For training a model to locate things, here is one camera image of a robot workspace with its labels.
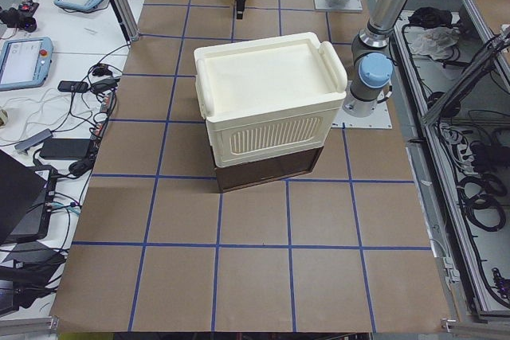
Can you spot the black laptop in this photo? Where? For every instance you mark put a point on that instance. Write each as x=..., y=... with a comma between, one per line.
x=26, y=196

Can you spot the black power adapter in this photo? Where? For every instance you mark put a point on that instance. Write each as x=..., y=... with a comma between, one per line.
x=65, y=149

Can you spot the blue teach pendant lower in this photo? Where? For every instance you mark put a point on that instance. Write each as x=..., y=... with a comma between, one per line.
x=25, y=63

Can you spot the black phone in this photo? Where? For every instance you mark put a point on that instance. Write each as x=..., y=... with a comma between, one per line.
x=72, y=86

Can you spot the aluminium side frame rail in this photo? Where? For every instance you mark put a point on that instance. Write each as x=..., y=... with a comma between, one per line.
x=453, y=72

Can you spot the dark wooden drawer white handle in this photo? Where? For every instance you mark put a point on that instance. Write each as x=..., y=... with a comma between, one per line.
x=240, y=176

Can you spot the cream plastic storage cabinet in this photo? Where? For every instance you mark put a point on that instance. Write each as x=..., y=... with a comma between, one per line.
x=269, y=97

